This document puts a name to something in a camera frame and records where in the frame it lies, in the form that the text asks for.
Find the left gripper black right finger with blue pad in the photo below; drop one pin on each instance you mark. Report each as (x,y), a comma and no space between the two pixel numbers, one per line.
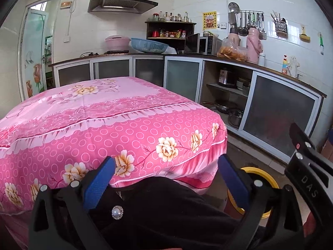
(284,228)

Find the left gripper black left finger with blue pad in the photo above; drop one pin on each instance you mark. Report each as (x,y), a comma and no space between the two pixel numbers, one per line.
(60,217)

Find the yellow trash bin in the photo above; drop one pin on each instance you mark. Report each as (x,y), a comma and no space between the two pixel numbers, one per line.
(261,179)

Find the white kitchen cabinet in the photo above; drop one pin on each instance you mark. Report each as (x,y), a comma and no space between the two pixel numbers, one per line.
(270,101)

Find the pink floral tablecloth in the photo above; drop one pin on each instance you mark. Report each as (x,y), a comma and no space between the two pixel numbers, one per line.
(59,135)

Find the black clothing with pearl button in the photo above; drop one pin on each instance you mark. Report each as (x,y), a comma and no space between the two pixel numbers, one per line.
(159,213)

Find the steel pot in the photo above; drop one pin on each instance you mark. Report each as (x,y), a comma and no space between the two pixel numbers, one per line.
(235,118)

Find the frying pan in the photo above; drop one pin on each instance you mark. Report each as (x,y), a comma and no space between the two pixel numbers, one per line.
(222,106)

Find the pink thermos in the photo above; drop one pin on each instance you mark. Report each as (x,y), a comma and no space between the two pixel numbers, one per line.
(254,46)

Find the bag of fried snacks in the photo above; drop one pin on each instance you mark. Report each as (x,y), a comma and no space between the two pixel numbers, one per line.
(232,51)

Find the hanging utensil rack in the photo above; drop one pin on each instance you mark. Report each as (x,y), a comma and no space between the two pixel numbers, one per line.
(241,21)

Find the microwave oven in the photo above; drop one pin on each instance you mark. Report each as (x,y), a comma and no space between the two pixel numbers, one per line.
(204,45)

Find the blue plastic basin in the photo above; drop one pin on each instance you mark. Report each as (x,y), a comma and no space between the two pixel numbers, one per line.
(148,46)

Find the dark spice shelf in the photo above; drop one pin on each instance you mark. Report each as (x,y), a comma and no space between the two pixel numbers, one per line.
(172,33)

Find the floral glass door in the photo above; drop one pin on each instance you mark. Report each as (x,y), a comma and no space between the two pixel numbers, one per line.
(35,53)

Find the range hood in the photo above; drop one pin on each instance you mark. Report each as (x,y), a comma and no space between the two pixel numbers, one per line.
(121,6)

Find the yellow wall poster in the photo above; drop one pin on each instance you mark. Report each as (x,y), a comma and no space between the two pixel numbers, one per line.
(209,20)

